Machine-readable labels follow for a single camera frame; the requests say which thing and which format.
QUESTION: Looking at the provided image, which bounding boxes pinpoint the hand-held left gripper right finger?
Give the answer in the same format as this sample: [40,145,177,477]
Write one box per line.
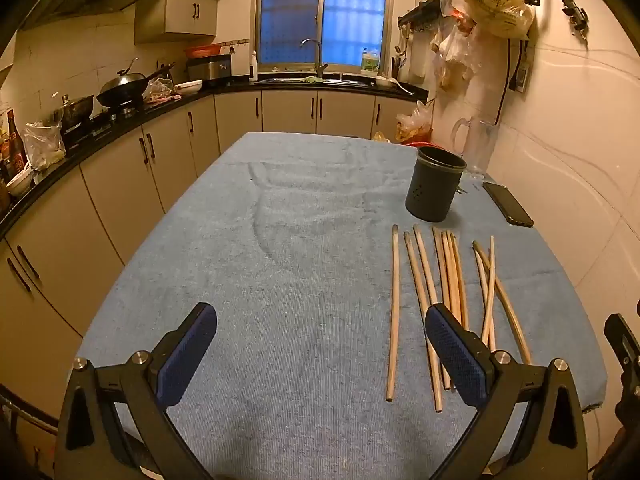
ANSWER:
[425,304,587,480]

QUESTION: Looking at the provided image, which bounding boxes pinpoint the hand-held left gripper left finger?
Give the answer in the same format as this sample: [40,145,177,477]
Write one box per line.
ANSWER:
[54,302,218,480]

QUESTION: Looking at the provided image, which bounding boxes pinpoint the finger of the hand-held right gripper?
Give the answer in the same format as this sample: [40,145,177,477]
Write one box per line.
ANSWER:
[604,313,640,368]

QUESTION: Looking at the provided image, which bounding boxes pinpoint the row of wooden chopsticks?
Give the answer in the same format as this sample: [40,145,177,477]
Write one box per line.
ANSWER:
[386,224,532,413]

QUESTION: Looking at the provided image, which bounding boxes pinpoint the dark grey utensil holder cup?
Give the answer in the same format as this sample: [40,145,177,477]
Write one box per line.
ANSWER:
[405,146,467,223]

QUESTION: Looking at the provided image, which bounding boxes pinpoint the blue towel table cover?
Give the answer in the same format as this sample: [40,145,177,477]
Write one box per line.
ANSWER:
[70,132,608,463]

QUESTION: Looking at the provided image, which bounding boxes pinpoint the black smartphone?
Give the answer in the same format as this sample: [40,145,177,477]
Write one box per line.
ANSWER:
[482,181,535,227]

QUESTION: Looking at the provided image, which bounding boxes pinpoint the beige lower kitchen cabinets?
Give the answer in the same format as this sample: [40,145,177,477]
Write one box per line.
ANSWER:
[0,89,426,461]

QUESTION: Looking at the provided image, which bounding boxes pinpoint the beige kitchen cabinets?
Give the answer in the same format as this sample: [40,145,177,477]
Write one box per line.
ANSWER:
[0,89,426,461]
[135,0,228,43]

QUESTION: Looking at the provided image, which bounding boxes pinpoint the clear glass mug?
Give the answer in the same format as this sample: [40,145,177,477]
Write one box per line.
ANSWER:
[451,115,499,179]

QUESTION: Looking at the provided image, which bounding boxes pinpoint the red bin with plastic bags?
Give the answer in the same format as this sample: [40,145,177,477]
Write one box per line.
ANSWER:
[396,101,433,143]

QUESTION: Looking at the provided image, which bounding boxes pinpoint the small white bowl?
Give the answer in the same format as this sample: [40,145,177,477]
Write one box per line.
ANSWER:
[6,167,33,197]

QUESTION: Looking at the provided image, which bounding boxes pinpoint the black gas stove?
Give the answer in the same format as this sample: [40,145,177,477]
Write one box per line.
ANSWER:
[60,107,146,153]

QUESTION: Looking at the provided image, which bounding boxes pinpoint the clear plastic bag on counter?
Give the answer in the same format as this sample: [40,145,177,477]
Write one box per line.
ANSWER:
[22,121,67,171]

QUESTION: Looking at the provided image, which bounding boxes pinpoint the plastic bag with food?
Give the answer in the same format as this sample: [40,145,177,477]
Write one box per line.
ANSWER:
[144,78,176,103]

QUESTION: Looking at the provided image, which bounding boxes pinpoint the dark cooking pot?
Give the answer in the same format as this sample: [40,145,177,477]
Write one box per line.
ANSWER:
[52,94,96,131]

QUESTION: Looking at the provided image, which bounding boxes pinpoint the black wok with lid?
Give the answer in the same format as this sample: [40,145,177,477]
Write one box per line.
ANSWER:
[96,57,176,108]

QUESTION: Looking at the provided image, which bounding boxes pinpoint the dark sauce bottle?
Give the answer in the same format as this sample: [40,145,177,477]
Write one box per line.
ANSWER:
[0,109,28,181]

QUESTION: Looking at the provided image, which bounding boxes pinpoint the black kitchen countertop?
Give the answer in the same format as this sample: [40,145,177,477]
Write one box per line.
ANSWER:
[0,75,428,236]

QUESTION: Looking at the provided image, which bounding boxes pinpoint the white ladle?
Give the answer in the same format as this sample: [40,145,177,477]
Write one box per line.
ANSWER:
[375,77,416,96]

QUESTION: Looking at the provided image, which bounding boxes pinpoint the stainless steel box appliance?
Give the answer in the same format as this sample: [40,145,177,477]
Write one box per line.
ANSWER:
[186,55,233,83]

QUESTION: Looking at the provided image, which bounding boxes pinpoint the hanging clear plastic bags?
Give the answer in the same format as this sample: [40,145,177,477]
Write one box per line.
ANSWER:
[430,0,501,93]

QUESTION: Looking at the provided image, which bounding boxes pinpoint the metal kitchen faucet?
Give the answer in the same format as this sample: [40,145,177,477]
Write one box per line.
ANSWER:
[300,38,328,81]

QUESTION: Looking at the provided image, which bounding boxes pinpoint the beige upper kitchen cabinets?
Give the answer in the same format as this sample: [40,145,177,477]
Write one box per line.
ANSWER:
[135,0,228,43]

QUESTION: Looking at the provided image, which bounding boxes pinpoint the sliding kitchen window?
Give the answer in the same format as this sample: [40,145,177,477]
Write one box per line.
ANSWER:
[255,0,391,73]

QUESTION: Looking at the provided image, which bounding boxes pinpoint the black power cable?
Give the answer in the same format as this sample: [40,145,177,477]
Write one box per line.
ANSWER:
[492,40,516,126]

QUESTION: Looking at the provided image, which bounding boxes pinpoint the black wall shelf rack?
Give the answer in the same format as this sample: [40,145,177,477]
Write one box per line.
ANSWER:
[397,0,451,28]

